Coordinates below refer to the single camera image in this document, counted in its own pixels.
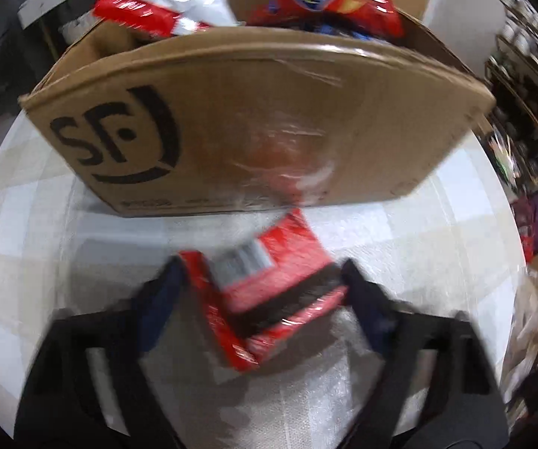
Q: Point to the SF cardboard box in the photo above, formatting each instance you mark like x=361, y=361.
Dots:
x=254, y=118

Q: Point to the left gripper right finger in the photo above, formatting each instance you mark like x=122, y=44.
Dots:
x=463, y=406

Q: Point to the shoe rack with shoes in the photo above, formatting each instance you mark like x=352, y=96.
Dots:
x=511, y=72

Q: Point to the white red snack bag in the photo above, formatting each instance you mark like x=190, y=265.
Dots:
x=166, y=18

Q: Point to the red snack packet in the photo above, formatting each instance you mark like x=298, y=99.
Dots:
x=262, y=292

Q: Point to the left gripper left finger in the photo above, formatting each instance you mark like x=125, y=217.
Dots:
x=59, y=407

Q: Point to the checkered tablecloth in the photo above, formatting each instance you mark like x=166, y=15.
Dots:
x=448, y=248

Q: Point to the red triangular chip bag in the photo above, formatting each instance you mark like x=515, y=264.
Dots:
x=377, y=17

